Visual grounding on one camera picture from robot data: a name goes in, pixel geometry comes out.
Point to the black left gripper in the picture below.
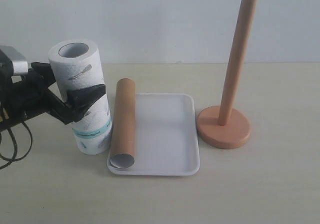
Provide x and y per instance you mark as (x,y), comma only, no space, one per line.
(31,97)

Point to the printed white paper towel roll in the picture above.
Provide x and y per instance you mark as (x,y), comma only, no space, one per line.
(76,64)

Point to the brown cardboard tube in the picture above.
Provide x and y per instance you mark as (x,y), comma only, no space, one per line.
(123,140)

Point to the wooden paper towel holder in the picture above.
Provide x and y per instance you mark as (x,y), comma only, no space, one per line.
(223,126)

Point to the white rectangular plastic tray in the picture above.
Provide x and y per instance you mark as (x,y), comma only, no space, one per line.
(166,141)

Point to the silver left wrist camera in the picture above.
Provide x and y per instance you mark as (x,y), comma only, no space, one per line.
(14,63)

